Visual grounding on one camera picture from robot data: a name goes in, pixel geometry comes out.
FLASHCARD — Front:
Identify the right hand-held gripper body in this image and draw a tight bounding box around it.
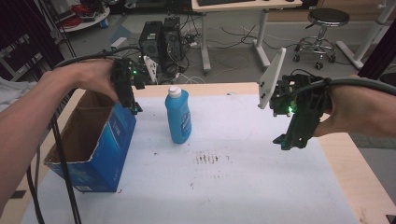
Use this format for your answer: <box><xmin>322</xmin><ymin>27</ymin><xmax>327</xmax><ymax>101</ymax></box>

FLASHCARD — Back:
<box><xmin>257</xmin><ymin>47</ymin><xmax>332</xmax><ymax>147</ymax></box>

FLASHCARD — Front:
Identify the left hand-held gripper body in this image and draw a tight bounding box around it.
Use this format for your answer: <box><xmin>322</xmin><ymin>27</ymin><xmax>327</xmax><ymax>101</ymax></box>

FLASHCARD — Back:
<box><xmin>109</xmin><ymin>55</ymin><xmax>159</xmax><ymax>108</ymax></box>

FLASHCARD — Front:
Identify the blue detergent bottle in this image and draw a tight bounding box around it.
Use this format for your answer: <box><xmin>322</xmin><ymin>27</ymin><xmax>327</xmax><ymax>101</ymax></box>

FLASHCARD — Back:
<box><xmin>164</xmin><ymin>85</ymin><xmax>192</xmax><ymax>145</ymax></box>

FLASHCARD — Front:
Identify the blue cardboard box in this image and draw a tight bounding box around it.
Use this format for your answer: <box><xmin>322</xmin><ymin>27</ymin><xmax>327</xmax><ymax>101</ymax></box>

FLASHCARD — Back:
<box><xmin>43</xmin><ymin>89</ymin><xmax>137</xmax><ymax>193</ymax></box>

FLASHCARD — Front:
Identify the person's left hand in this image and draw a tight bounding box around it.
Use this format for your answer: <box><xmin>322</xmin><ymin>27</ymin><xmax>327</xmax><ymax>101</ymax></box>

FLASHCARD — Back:
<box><xmin>39</xmin><ymin>59</ymin><xmax>120</xmax><ymax>104</ymax></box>

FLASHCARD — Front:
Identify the person's right hand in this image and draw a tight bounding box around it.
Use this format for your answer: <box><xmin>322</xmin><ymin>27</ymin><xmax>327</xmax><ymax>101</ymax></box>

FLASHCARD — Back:
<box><xmin>312</xmin><ymin>74</ymin><xmax>386</xmax><ymax>138</ymax></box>

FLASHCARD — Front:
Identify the white power strip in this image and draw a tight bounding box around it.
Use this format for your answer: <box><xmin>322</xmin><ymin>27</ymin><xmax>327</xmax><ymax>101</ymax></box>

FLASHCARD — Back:
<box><xmin>109</xmin><ymin>36</ymin><xmax>128</xmax><ymax>50</ymax></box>

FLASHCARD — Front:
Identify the black computer tower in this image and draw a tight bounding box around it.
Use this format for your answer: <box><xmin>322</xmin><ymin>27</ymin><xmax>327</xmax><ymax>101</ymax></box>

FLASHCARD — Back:
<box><xmin>160</xmin><ymin>16</ymin><xmax>185</xmax><ymax>78</ymax></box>
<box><xmin>138</xmin><ymin>20</ymin><xmax>164</xmax><ymax>76</ymax></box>

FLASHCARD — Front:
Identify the white table mat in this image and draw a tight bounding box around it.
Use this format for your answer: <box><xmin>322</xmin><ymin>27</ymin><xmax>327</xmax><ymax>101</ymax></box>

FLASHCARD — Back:
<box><xmin>20</xmin><ymin>93</ymin><xmax>360</xmax><ymax>224</ymax></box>

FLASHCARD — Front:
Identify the round white table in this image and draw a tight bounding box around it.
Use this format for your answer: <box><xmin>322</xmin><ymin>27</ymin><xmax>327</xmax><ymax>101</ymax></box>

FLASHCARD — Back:
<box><xmin>57</xmin><ymin>5</ymin><xmax>112</xmax><ymax>34</ymax></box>

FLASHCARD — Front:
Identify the black round stool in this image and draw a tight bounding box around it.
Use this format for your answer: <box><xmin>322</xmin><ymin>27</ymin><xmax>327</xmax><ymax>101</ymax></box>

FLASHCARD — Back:
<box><xmin>292</xmin><ymin>7</ymin><xmax>351</xmax><ymax>71</ymax></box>

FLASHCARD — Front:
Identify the white desk with wooden top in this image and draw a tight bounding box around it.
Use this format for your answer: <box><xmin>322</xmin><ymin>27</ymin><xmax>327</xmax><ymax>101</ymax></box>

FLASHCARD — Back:
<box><xmin>191</xmin><ymin>0</ymin><xmax>304</xmax><ymax>75</ymax></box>

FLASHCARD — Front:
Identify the person's white clothing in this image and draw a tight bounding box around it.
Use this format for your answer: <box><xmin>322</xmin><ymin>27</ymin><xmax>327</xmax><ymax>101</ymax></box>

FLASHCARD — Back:
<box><xmin>0</xmin><ymin>76</ymin><xmax>39</xmax><ymax>114</ymax></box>

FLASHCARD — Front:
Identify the black keyboard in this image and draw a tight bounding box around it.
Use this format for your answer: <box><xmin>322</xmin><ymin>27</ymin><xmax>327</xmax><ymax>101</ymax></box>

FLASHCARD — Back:
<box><xmin>196</xmin><ymin>0</ymin><xmax>264</xmax><ymax>7</ymax></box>

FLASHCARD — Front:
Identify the grey left gripper cable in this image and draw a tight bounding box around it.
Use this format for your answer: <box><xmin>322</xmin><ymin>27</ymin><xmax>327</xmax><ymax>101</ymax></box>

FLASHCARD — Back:
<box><xmin>51</xmin><ymin>45</ymin><xmax>145</xmax><ymax>70</ymax></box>

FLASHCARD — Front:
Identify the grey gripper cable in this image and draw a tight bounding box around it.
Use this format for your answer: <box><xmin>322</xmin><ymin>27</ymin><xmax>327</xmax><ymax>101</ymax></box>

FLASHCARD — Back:
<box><xmin>290</xmin><ymin>76</ymin><xmax>396</xmax><ymax>97</ymax></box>
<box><xmin>51</xmin><ymin>45</ymin><xmax>145</xmax><ymax>70</ymax></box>

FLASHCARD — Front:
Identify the grey right gripper cable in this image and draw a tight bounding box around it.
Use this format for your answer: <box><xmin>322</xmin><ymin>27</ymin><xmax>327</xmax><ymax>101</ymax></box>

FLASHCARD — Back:
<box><xmin>290</xmin><ymin>76</ymin><xmax>396</xmax><ymax>97</ymax></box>

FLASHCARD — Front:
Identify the black cable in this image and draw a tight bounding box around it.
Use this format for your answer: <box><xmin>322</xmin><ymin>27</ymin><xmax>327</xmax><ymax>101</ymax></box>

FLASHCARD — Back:
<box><xmin>49</xmin><ymin>113</ymin><xmax>83</xmax><ymax>224</ymax></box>
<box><xmin>25</xmin><ymin>145</ymin><xmax>47</xmax><ymax>224</ymax></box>

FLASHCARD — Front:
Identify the white desk frame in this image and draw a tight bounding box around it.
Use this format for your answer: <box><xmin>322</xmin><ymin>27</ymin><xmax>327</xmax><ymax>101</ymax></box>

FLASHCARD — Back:
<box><xmin>335</xmin><ymin>0</ymin><xmax>396</xmax><ymax>71</ymax></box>

